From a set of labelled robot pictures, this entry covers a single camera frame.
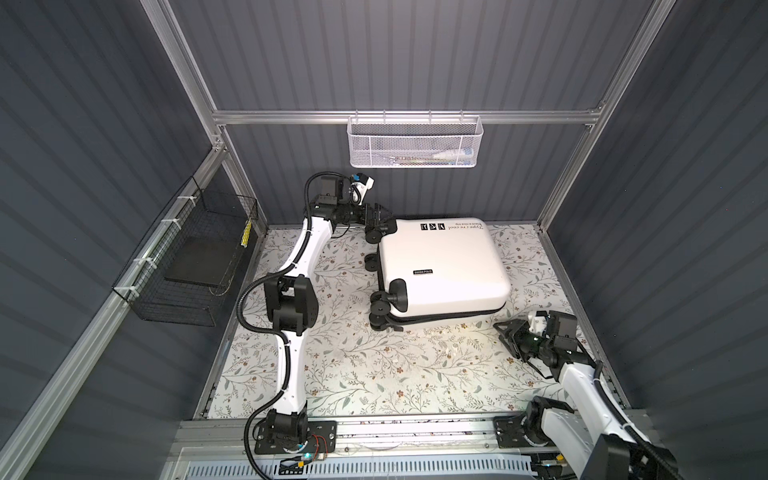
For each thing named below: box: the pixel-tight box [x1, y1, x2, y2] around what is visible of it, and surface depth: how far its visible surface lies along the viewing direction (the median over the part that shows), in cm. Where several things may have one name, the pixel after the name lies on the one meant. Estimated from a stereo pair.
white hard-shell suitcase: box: [364, 218, 511, 331], surface depth 86 cm
